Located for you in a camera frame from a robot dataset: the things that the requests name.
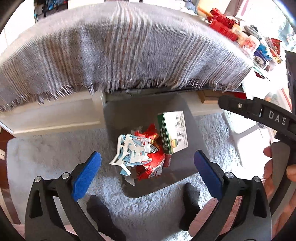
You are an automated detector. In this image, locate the red chip bag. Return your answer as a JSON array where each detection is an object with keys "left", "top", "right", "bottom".
[{"left": 132, "top": 123, "right": 165, "bottom": 181}]

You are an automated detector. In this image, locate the green white carton box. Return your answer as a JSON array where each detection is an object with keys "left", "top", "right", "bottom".
[{"left": 158, "top": 111, "right": 189, "bottom": 155}]

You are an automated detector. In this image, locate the dark grey trash bin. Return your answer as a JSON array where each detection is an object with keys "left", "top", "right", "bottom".
[{"left": 102, "top": 91, "right": 205, "bottom": 198}]

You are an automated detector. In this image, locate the person's right hand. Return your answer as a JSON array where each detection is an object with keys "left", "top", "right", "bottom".
[{"left": 263, "top": 142, "right": 295, "bottom": 240}]

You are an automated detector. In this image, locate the person's right black sock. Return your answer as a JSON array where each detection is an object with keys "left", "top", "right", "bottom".
[{"left": 179, "top": 183, "right": 201, "bottom": 231}]

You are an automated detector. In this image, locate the person's black sock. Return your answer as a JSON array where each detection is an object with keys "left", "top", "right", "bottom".
[
  {"left": 86, "top": 195, "right": 126, "bottom": 240},
  {"left": 179, "top": 183, "right": 201, "bottom": 231}
]

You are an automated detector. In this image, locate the person's left black sock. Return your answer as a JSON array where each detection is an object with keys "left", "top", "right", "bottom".
[{"left": 86, "top": 195, "right": 126, "bottom": 240}]

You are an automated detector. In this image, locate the orange stick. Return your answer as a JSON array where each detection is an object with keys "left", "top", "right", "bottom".
[{"left": 197, "top": 7, "right": 213, "bottom": 17}]

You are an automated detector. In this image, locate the grey plaid tablecloth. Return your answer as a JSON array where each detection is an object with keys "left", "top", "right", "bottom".
[{"left": 1, "top": 1, "right": 253, "bottom": 112}]

